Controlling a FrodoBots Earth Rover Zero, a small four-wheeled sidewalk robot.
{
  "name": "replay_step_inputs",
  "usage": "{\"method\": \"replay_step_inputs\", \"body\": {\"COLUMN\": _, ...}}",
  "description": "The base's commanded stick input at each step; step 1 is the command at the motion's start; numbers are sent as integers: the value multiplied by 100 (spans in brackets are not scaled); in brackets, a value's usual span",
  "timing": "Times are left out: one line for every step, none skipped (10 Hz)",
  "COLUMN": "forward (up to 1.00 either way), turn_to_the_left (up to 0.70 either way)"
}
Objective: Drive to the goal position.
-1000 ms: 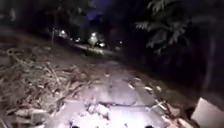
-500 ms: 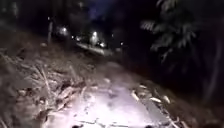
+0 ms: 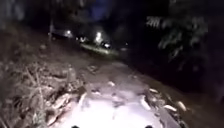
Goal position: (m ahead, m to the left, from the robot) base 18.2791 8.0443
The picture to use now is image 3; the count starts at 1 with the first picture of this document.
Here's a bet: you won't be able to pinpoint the grass strip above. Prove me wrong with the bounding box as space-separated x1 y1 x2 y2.
79 43 120 58

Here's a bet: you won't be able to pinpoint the leaf-covered earth bank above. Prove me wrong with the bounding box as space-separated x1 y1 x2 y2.
0 23 88 128

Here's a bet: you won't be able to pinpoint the dark leafy bushes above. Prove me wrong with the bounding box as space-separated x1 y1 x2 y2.
133 9 224 98

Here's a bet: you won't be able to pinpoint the leaf-strewn dirt path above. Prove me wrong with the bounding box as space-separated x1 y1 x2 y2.
49 49 188 128

